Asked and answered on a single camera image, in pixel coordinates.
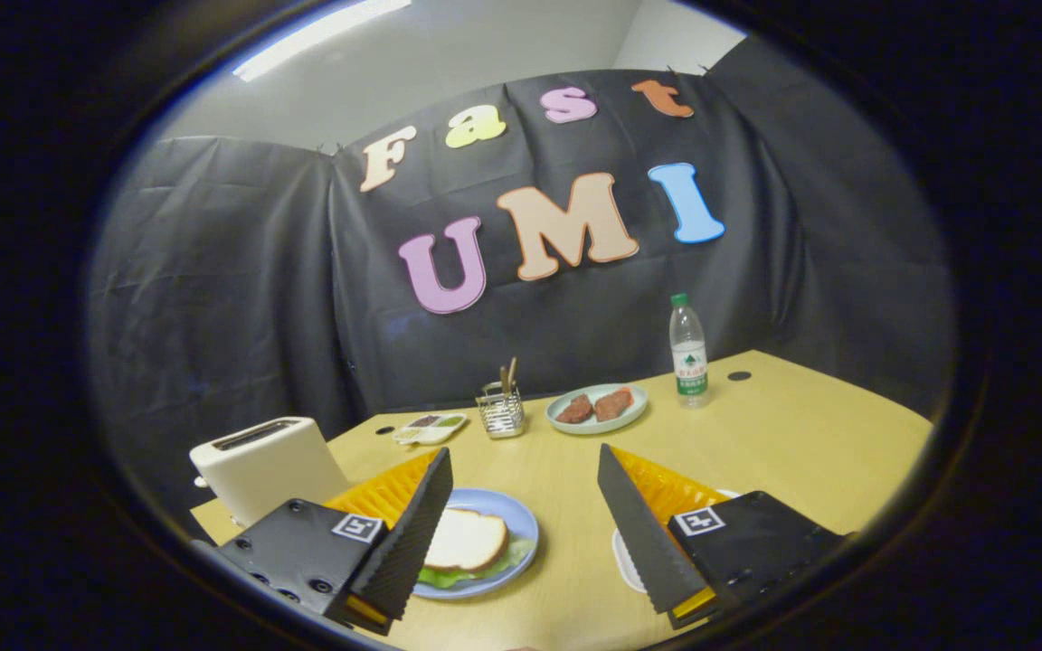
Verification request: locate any pale green plate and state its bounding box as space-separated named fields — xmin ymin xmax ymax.
xmin=545 ymin=383 xmax=649 ymax=436

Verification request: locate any clear plastic water bottle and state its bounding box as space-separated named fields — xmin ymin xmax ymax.
xmin=668 ymin=292 xmax=710 ymax=408

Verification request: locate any white plate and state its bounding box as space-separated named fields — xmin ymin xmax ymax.
xmin=611 ymin=489 xmax=744 ymax=595

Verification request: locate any black backdrop cloth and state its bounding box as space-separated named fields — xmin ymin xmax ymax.
xmin=87 ymin=36 xmax=956 ymax=534

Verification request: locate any plain bread slice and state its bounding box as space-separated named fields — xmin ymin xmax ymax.
xmin=424 ymin=507 xmax=510 ymax=572

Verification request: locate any wire utensil holder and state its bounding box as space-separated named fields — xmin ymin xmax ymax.
xmin=476 ymin=381 xmax=526 ymax=440

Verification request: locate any blue plate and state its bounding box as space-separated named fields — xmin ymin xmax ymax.
xmin=412 ymin=488 xmax=541 ymax=600

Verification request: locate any cream toaster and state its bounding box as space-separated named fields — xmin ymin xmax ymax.
xmin=189 ymin=416 xmax=352 ymax=528

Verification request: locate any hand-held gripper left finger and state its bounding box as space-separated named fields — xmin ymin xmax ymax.
xmin=213 ymin=447 xmax=454 ymax=637

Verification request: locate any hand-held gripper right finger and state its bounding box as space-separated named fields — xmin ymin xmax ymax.
xmin=597 ymin=443 xmax=848 ymax=631

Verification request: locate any small white sauce tray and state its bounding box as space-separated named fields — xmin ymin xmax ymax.
xmin=392 ymin=412 xmax=469 ymax=447

